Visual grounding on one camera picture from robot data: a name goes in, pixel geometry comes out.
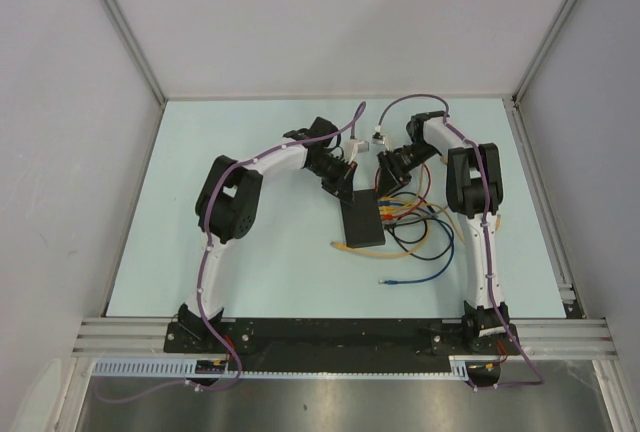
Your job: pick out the right aluminium corner post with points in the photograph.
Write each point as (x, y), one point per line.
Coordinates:
(557, 25)

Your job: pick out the slotted cable duct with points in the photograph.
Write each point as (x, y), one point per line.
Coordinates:
(442, 368)

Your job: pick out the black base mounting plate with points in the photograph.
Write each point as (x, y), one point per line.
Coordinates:
(336, 341)

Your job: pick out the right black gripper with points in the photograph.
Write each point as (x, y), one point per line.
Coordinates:
(389, 167)

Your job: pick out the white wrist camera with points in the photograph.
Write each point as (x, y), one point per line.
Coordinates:
(354, 146)
(381, 139)

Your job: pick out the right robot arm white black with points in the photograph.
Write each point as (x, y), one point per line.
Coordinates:
(474, 192)

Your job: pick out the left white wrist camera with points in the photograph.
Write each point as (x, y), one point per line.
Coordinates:
(354, 146)

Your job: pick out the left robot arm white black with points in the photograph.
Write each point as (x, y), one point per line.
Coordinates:
(227, 207)

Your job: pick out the left aluminium corner post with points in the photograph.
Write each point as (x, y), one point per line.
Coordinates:
(132, 46)

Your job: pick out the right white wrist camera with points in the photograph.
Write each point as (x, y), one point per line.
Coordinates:
(381, 139)

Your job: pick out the aluminium front rail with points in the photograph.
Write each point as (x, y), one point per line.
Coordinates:
(539, 338)

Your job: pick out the black network switch box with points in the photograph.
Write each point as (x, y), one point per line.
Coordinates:
(362, 223)

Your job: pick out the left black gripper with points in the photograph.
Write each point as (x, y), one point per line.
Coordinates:
(342, 186)

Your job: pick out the aluminium corner post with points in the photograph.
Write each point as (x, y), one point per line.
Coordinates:
(132, 46)
(557, 25)

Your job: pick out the right aluminium side rail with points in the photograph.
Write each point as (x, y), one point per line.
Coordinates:
(555, 248)

